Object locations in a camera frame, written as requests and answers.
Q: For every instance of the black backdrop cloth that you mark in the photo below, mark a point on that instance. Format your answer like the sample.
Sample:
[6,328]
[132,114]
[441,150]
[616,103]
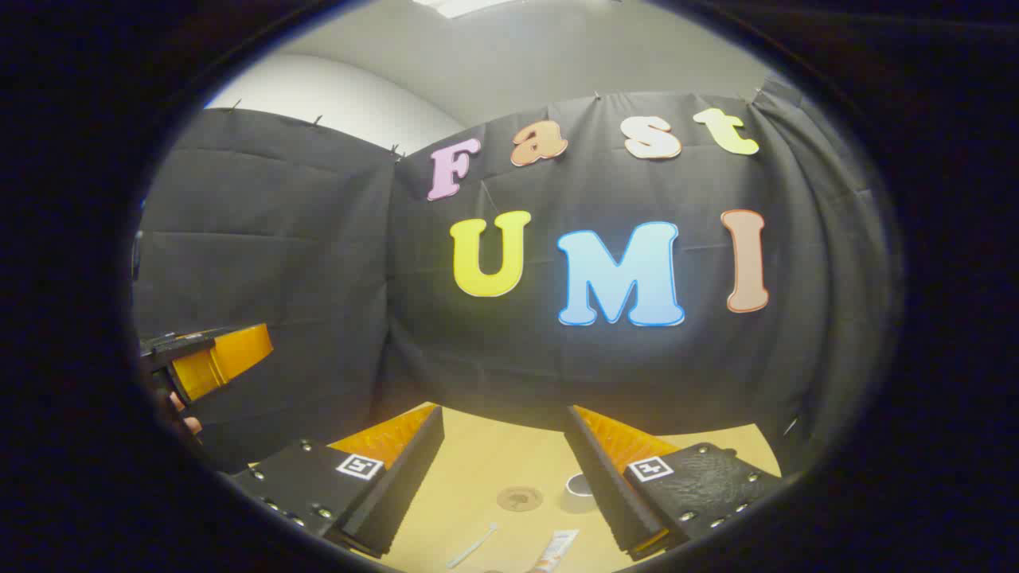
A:
[318,239]

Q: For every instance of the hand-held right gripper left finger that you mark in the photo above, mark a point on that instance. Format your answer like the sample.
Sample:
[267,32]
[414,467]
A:
[406,485]

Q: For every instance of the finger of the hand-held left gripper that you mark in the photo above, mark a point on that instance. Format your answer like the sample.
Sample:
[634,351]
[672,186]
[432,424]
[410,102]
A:
[215,362]

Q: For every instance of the white cup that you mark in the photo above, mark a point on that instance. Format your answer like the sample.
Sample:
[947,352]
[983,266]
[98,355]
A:
[575,487]

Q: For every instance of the light wooden desktop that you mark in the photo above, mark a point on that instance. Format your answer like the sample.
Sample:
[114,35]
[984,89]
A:
[478,461]

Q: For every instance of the round cork coaster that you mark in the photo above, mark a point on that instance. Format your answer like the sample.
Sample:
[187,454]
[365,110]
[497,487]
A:
[520,499]

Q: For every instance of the pale green toothbrush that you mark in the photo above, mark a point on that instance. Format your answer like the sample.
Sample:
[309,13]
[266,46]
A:
[475,545]

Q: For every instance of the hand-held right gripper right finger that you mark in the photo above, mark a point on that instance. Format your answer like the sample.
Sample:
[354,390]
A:
[609,493]

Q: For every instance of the white toothpaste tube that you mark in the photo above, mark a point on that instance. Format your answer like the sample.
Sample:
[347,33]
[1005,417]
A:
[557,549]

